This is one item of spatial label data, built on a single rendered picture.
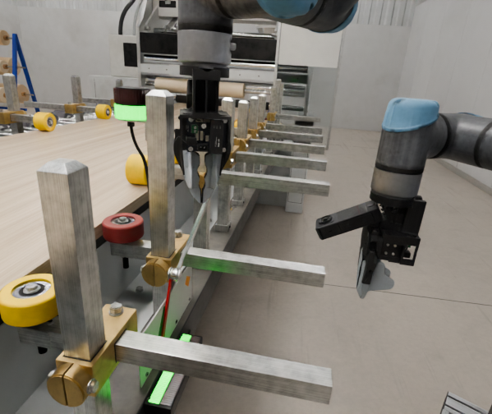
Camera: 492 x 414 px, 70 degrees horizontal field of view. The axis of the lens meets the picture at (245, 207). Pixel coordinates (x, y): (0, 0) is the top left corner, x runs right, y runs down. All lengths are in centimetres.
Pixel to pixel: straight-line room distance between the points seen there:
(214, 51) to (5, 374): 61
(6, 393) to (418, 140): 78
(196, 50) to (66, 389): 45
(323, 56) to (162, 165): 257
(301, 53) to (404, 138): 254
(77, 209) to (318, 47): 280
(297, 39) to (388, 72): 669
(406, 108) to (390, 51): 908
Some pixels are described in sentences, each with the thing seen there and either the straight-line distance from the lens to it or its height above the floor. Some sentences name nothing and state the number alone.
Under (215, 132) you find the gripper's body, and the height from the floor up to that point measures 112.
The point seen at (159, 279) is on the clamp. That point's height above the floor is 84.
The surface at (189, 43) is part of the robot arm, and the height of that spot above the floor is 123.
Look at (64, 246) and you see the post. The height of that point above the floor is 102.
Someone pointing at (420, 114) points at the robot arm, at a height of 116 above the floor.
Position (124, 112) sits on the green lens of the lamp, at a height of 113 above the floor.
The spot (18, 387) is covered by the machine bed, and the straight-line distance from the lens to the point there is 80.
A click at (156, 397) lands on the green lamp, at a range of 66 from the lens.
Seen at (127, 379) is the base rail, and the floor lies 70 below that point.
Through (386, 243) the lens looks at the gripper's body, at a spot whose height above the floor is 94.
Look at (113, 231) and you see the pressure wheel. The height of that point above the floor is 90.
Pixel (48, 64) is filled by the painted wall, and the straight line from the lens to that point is 1150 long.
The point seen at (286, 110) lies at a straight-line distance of 310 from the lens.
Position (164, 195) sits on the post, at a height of 99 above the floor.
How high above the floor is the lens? 120
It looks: 21 degrees down
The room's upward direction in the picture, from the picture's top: 4 degrees clockwise
